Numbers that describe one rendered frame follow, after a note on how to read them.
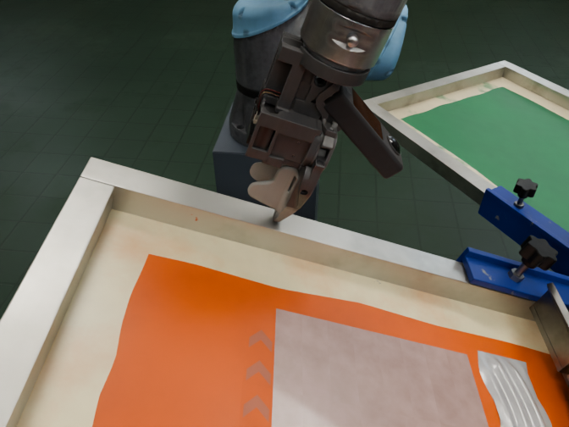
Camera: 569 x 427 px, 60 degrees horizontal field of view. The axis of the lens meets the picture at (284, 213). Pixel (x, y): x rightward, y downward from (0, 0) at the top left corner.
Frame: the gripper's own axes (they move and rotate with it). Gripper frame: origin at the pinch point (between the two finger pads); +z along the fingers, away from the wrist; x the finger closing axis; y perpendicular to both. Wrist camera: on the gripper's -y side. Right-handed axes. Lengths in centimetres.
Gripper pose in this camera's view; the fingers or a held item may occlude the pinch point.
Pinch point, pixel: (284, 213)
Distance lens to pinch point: 58.5
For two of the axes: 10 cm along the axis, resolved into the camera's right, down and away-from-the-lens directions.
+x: -0.2, 6.5, -7.6
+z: -3.3, 7.1, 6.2
